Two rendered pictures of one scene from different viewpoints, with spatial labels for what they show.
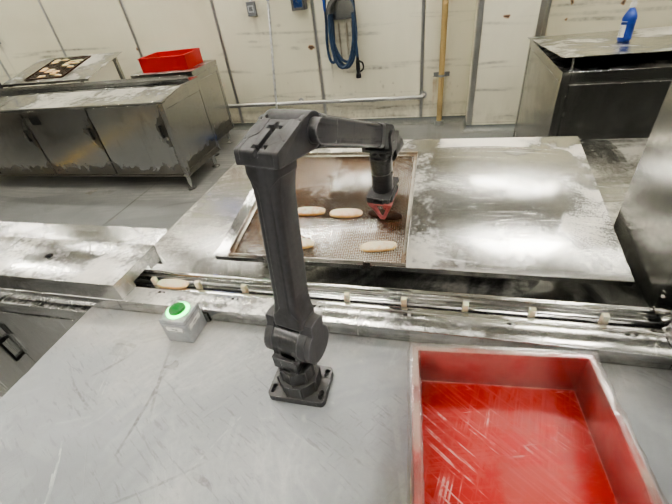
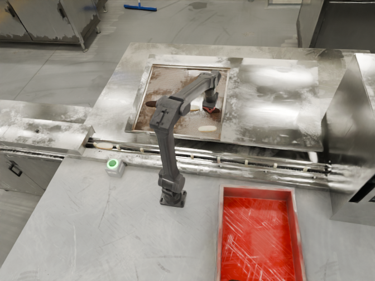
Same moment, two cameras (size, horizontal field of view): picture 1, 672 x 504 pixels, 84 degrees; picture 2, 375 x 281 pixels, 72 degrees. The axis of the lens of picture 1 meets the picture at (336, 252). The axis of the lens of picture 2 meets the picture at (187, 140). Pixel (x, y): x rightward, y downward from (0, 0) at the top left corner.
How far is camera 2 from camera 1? 47 cm
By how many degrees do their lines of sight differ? 15
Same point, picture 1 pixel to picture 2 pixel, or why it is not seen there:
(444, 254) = (239, 134)
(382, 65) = not seen: outside the picture
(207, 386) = (131, 198)
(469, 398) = (243, 204)
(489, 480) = (247, 235)
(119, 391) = (91, 200)
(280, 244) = (167, 154)
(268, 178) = (163, 134)
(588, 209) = (311, 110)
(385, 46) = not seen: outside the picture
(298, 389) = (172, 202)
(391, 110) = not seen: outside the picture
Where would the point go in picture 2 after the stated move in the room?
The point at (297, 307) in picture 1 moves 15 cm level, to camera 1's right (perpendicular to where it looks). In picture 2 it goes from (173, 174) to (208, 168)
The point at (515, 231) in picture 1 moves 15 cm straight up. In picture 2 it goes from (274, 122) to (280, 101)
